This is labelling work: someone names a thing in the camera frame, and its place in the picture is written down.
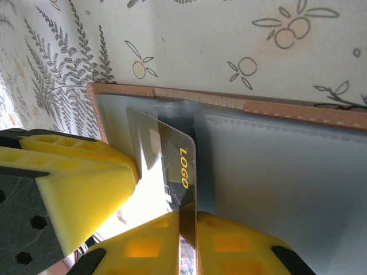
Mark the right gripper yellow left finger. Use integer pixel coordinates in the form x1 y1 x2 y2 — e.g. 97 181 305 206
67 211 180 275

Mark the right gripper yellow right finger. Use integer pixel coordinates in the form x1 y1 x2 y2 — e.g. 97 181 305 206
197 211 316 275

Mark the wooden tray box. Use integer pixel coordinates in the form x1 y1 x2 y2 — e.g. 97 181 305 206
87 82 367 275

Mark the black card yellow logo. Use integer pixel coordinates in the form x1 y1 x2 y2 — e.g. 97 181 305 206
126 107 199 275

